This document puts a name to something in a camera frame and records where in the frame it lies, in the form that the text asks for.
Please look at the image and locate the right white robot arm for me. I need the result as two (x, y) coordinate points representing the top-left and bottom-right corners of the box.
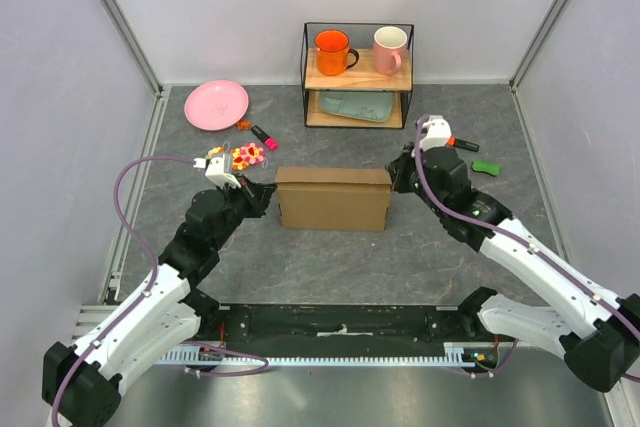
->
(385, 145), (639, 392)

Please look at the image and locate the pink ceramic mug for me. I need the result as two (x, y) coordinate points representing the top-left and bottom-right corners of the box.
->
(373, 26), (408, 76)

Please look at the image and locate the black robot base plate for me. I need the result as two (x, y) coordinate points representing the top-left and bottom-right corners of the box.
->
(195, 303), (510, 345)

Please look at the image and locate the orange black highlighter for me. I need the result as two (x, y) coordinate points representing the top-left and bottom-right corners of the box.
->
(447, 137), (480, 153)

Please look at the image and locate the black wire wooden shelf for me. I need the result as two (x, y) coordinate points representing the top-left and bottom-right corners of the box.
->
(300, 22), (414, 129)

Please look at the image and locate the teal divided tray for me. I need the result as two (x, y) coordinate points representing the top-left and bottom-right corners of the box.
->
(318, 91), (394, 123)

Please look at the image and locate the pink black highlighter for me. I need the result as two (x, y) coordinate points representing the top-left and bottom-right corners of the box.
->
(251, 125), (279, 151)

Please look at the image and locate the orange enamel mug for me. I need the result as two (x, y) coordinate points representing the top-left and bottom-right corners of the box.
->
(314, 29), (360, 76)

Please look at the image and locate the small orange bow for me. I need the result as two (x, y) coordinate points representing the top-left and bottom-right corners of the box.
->
(236, 120), (252, 130)

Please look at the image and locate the pink round plate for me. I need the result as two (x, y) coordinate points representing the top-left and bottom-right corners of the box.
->
(184, 80), (249, 131)

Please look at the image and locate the middle orange flower plush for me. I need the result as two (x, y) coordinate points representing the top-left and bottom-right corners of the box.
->
(231, 149), (249, 171)

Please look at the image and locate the pink petal flower plush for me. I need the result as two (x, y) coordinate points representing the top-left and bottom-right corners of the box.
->
(240, 142), (265, 165)

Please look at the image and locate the left rainbow flower plush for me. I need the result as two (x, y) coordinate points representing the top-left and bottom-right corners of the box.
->
(206, 147), (225, 159)

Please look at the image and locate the slotted cable duct rail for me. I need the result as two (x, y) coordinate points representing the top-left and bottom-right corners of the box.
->
(156, 343), (499, 368)

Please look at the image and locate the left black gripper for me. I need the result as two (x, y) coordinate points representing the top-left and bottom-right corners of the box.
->
(213, 173), (277, 249)

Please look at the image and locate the brown cardboard box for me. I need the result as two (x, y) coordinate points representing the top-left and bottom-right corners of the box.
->
(275, 167), (392, 232)

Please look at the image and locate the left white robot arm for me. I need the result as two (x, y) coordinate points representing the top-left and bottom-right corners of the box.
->
(42, 176), (276, 426)

